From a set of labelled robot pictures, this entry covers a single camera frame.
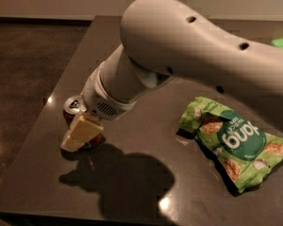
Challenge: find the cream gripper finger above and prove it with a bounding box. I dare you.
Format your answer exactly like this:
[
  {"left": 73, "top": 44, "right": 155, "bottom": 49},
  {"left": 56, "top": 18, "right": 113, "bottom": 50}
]
[{"left": 60, "top": 114, "right": 104, "bottom": 152}]

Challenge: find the red coke can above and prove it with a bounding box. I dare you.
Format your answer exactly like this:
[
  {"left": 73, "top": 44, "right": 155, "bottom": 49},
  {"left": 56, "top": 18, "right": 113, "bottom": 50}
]
[{"left": 63, "top": 95, "right": 102, "bottom": 149}]

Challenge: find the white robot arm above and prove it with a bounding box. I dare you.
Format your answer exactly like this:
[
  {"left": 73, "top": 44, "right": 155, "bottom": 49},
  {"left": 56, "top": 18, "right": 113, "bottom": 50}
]
[{"left": 60, "top": 0, "right": 283, "bottom": 152}]

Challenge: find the green chip bag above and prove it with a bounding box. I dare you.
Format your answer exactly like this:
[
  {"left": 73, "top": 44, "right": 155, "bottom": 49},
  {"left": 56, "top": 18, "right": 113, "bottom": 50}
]
[{"left": 179, "top": 97, "right": 283, "bottom": 192}]

